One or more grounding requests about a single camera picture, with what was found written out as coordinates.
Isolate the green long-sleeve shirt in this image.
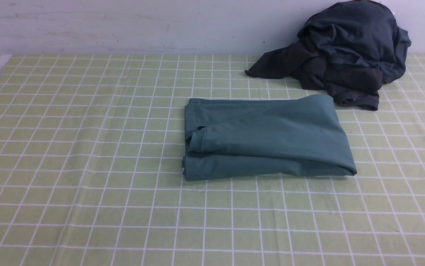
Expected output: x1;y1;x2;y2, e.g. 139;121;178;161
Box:
182;94;357;181

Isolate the green checkered tablecloth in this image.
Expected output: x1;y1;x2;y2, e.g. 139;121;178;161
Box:
0;54;425;266

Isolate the dark grey crumpled garment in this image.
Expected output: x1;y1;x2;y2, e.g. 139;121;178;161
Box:
246;0;411;111

